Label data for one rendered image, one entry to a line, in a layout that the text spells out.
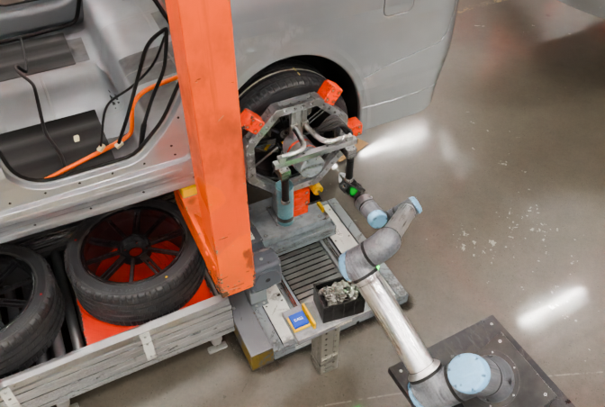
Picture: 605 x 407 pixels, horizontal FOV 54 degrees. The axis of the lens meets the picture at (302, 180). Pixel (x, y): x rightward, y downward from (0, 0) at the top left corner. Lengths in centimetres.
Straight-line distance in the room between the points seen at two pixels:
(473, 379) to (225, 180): 120
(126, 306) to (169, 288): 21
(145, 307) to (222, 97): 126
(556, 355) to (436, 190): 128
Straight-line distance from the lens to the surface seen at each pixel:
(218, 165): 219
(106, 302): 292
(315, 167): 284
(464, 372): 250
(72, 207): 284
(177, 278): 289
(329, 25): 275
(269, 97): 278
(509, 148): 451
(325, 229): 347
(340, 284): 272
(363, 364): 317
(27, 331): 293
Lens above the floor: 273
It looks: 43 degrees down
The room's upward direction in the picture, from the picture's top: straight up
